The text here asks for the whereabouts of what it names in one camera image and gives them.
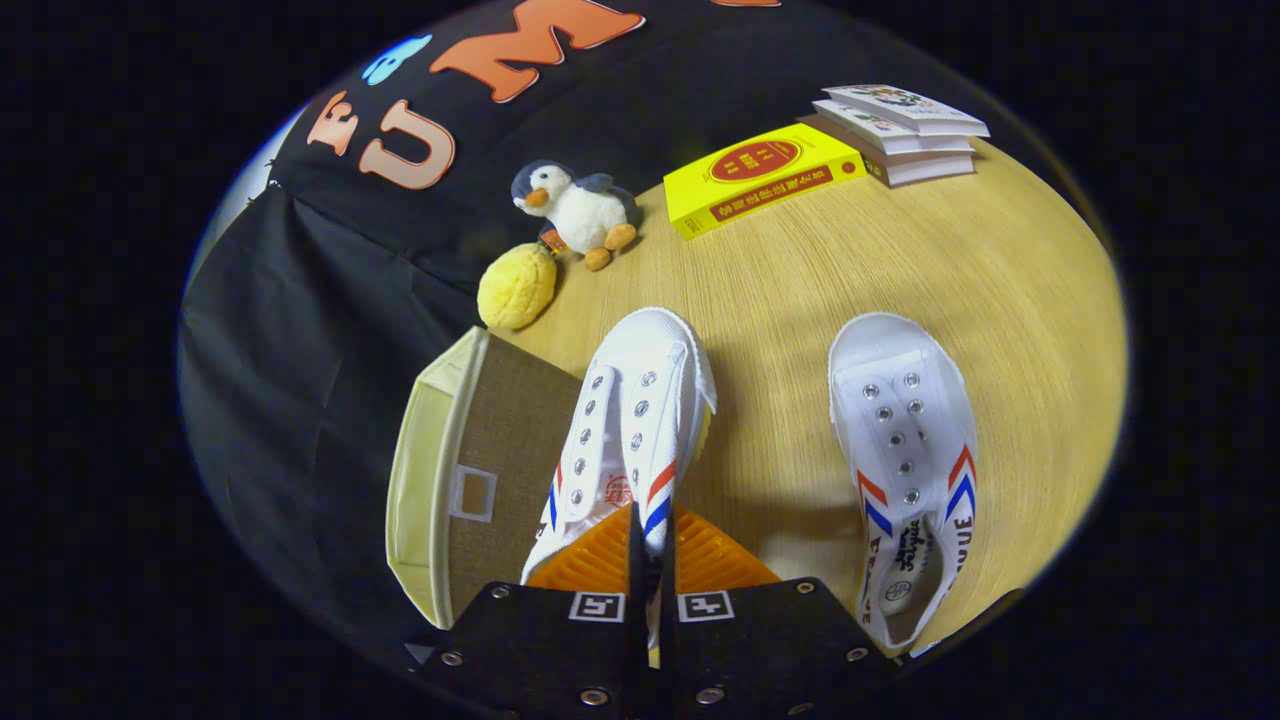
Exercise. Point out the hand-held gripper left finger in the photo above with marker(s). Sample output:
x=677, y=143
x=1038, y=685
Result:
x=560, y=650

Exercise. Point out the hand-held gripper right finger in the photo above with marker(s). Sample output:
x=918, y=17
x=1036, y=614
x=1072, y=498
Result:
x=740, y=650

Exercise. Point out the beige fabric storage box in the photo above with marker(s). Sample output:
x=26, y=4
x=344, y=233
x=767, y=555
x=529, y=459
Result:
x=510, y=420

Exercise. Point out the white canvas shoe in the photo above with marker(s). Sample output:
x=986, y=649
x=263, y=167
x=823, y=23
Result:
x=640, y=370
x=900, y=400

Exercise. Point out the yellow round plush toy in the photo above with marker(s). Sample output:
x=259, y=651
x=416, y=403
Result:
x=517, y=287

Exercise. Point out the penguin plush toy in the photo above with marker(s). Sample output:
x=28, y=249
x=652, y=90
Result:
x=585, y=212

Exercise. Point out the yellow book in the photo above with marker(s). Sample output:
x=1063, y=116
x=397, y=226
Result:
x=750, y=180

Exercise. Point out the white illustrated book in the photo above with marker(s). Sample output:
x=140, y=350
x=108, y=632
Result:
x=860, y=122
x=905, y=103

